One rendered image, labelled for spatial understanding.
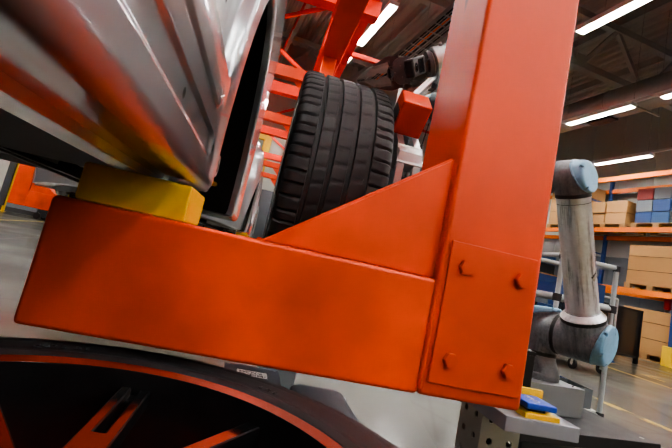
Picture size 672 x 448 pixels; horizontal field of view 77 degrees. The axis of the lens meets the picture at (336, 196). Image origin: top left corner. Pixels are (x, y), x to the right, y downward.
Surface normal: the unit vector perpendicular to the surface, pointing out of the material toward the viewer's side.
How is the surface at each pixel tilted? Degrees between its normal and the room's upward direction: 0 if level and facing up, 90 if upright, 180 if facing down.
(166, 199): 90
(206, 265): 90
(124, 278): 90
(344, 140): 75
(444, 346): 90
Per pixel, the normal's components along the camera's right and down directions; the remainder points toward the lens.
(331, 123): 0.25, -0.43
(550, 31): 0.18, -0.11
